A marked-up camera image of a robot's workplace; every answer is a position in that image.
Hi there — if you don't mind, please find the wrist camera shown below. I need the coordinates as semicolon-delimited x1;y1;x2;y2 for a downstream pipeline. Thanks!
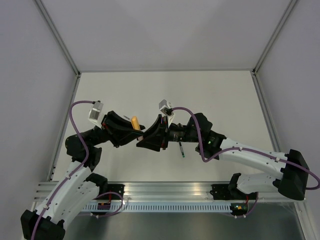
158;99;175;125
88;100;105;129

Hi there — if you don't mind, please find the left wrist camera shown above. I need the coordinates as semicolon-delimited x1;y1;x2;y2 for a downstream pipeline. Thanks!
88;100;105;129

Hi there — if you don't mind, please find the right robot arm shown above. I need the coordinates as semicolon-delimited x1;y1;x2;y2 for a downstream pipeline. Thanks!
136;113;309;201

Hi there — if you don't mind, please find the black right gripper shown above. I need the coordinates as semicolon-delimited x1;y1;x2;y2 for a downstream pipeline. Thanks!
136;113;200;152

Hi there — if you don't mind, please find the white slotted cable duct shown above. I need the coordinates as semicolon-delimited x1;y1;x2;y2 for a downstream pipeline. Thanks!
82;202;232;213

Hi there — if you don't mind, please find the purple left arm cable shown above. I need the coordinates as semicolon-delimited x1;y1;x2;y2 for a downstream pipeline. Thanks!
29;100;101;240

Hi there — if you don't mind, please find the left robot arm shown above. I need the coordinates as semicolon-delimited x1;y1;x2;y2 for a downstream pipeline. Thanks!
20;111;145;240

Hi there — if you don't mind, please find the right aluminium frame post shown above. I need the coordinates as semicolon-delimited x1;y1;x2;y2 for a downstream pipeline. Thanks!
251;0;299;76

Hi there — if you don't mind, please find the left aluminium frame post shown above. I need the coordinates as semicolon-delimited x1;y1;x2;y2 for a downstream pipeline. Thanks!
33;0;81;77

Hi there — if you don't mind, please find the aluminium frame post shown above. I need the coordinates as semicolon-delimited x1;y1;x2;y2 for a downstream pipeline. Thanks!
33;0;81;77
251;0;299;76

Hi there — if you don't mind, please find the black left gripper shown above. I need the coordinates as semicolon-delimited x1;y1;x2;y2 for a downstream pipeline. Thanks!
86;110;146;148

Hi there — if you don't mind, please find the aluminium mounting rail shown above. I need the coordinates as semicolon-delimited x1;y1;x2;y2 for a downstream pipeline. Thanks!
33;181;307;202

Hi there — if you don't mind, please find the green fineliner pen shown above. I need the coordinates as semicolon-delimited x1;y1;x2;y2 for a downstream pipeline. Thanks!
178;142;186;158

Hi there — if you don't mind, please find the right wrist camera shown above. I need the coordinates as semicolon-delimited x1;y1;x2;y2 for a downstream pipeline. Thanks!
158;99;175;125

